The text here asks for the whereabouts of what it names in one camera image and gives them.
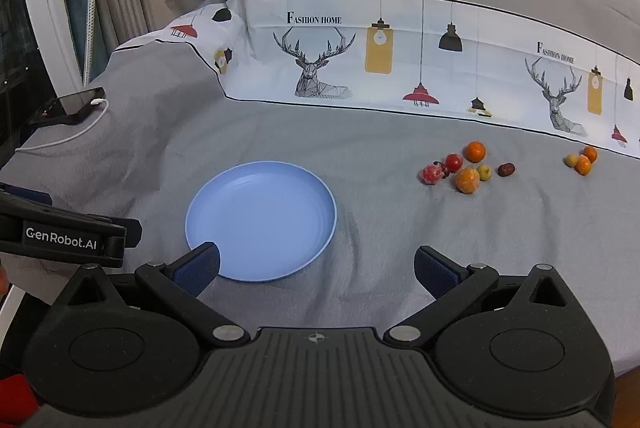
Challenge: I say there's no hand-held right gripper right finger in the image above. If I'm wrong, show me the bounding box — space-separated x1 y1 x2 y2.
384 245 593 348

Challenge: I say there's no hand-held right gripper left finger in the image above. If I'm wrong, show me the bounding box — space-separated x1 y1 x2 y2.
44 242 251 349

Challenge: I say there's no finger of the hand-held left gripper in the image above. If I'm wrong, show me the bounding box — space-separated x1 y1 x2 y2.
0 182 144 250

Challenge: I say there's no blue plate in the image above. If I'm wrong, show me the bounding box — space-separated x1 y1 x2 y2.
185 161 338 283

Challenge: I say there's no grey blanket with printed band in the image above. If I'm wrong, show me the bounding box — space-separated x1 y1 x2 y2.
0 0 640 379

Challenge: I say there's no black smartphone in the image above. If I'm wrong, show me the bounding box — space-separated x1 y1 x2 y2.
27 87 107 126

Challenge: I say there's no red cloth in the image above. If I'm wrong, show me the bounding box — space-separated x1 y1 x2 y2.
0 373 42 425

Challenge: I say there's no white charging cable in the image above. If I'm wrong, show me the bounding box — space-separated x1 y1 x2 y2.
15 98 110 153

